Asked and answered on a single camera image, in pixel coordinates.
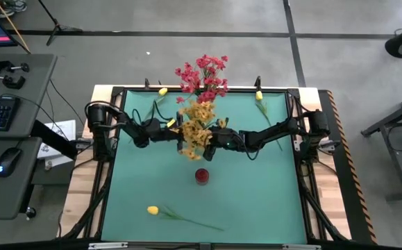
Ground red ribbed glass vase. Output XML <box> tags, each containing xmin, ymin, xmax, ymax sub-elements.
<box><xmin>194</xmin><ymin>168</ymin><xmax>210</xmax><ymax>185</ymax></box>

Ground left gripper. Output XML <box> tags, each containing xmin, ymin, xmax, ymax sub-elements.
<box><xmin>150</xmin><ymin>119</ymin><xmax>185</xmax><ymax>153</ymax></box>

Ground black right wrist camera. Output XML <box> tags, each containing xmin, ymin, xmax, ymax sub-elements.
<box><xmin>221</xmin><ymin>133</ymin><xmax>238</xmax><ymax>150</ymax></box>

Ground teal table mat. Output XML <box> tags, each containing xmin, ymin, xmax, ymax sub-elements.
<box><xmin>100</xmin><ymin>90</ymin><xmax>308</xmax><ymax>244</ymax></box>

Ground wooden stick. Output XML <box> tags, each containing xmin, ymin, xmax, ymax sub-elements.
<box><xmin>0</xmin><ymin>0</ymin><xmax>31</xmax><ymax>55</ymax></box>

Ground black desk clamp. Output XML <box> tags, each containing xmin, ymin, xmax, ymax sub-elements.
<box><xmin>0</xmin><ymin>59</ymin><xmax>31</xmax><ymax>74</ymax></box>
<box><xmin>0</xmin><ymin>72</ymin><xmax>26</xmax><ymax>90</ymax></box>

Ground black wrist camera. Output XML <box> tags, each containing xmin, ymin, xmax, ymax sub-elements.
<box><xmin>150</xmin><ymin>119</ymin><xmax>169</xmax><ymax>140</ymax></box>
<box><xmin>221</xmin><ymin>133</ymin><xmax>238</xmax><ymax>150</ymax></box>

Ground yellow artificial tulip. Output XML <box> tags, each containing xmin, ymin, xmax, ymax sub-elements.
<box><xmin>146</xmin><ymin>205</ymin><xmax>225</xmax><ymax>232</ymax></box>
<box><xmin>255</xmin><ymin>90</ymin><xmax>283</xmax><ymax>152</ymax></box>
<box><xmin>144</xmin><ymin>87</ymin><xmax>169</xmax><ymax>121</ymax></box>

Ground black computer mouse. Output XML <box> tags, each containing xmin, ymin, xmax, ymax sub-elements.
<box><xmin>0</xmin><ymin>147</ymin><xmax>23</xmax><ymax>178</ymax></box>

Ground grey side desk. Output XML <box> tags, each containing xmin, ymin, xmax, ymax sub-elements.
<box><xmin>0</xmin><ymin>53</ymin><xmax>58</xmax><ymax>220</ymax></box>

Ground black metal table frame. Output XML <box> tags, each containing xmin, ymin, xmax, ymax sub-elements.
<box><xmin>58</xmin><ymin>85</ymin><xmax>353</xmax><ymax>250</ymax></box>

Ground black tripod stand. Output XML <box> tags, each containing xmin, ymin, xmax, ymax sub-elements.
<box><xmin>37</xmin><ymin>0</ymin><xmax>83</xmax><ymax>47</ymax></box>

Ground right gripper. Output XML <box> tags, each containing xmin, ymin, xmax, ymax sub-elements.
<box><xmin>202</xmin><ymin>118</ymin><xmax>246</xmax><ymax>163</ymax></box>

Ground silver metal bracket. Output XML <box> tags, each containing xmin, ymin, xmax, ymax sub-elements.
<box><xmin>283</xmin><ymin>244</ymin><xmax>321</xmax><ymax>250</ymax></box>
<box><xmin>88</xmin><ymin>242</ymin><xmax>128</xmax><ymax>250</ymax></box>

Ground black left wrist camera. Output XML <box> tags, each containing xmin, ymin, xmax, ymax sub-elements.
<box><xmin>150</xmin><ymin>119</ymin><xmax>169</xmax><ymax>140</ymax></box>

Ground white paper sheets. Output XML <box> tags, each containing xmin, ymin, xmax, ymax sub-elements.
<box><xmin>37</xmin><ymin>119</ymin><xmax>77</xmax><ymax>167</ymax></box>

